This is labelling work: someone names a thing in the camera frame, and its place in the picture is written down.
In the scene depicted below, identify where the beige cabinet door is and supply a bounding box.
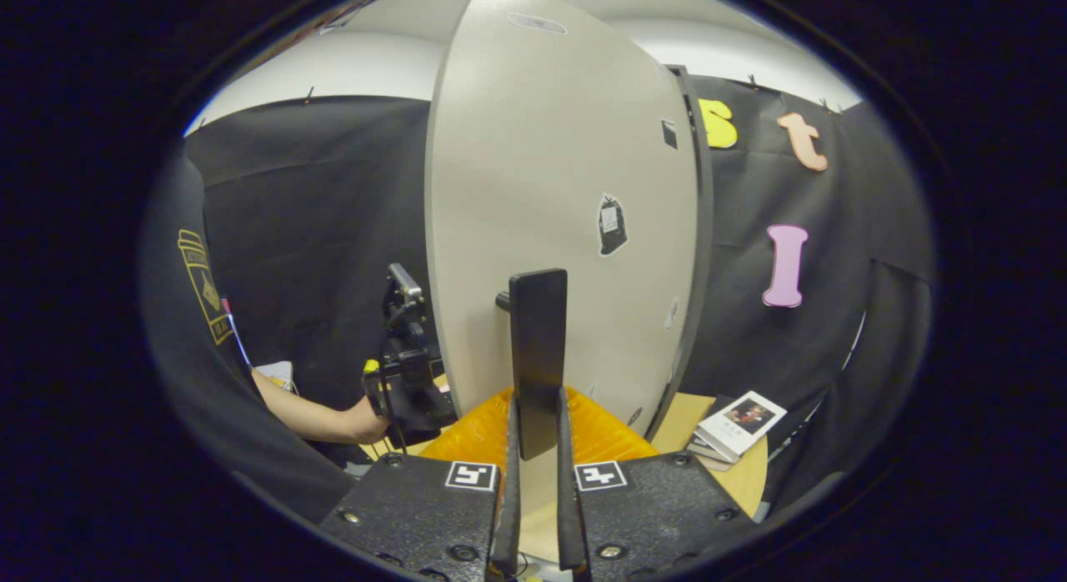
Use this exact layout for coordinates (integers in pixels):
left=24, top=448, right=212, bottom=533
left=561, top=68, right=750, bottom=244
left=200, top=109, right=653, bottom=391
left=423, top=0, right=701, bottom=466

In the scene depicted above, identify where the grey book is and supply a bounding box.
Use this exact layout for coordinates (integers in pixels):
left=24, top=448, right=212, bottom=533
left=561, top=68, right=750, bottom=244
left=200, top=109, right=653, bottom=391
left=685, top=436, right=736, bottom=464

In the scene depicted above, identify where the white photo-cover book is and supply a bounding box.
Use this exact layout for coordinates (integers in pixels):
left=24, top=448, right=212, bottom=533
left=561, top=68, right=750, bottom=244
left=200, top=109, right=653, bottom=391
left=694, top=390, right=789, bottom=464

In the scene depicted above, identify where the person's black shirt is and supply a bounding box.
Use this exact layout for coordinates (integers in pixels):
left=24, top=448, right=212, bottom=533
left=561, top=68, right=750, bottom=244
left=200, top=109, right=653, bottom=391
left=140, top=153, right=355, bottom=524

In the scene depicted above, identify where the black backdrop cloth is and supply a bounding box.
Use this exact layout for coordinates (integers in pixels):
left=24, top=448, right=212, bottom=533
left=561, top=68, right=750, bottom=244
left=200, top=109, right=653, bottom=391
left=183, top=69, right=934, bottom=516

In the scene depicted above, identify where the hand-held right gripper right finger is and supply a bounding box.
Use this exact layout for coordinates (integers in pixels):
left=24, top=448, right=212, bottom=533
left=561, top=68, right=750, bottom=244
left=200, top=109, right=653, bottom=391
left=557, top=388, right=755, bottom=582

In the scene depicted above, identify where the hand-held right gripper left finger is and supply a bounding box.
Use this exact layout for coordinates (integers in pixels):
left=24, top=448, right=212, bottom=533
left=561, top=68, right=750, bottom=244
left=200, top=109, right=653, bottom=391
left=321, top=386, right=522, bottom=582

